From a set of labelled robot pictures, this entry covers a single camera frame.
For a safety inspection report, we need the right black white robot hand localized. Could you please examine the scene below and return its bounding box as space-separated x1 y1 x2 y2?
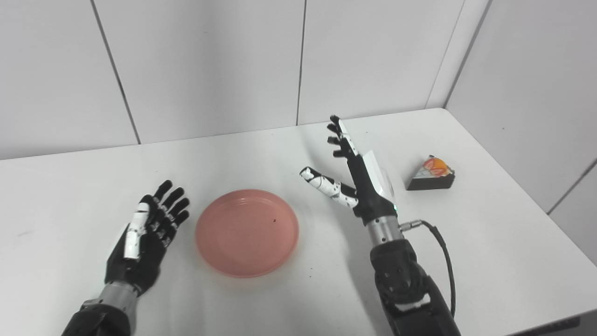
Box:
299 115 398 227

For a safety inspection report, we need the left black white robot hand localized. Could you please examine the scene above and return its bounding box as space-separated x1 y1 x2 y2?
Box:
104 180 191 298

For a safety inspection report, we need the chocolate cake slice with fruit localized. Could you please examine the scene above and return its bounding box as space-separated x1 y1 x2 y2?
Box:
406 155 456 191

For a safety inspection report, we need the pink round plate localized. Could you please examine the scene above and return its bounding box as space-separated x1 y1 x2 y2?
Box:
195 189 300 279

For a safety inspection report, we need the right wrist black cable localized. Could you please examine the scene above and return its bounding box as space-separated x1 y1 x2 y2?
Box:
399 219 457 319

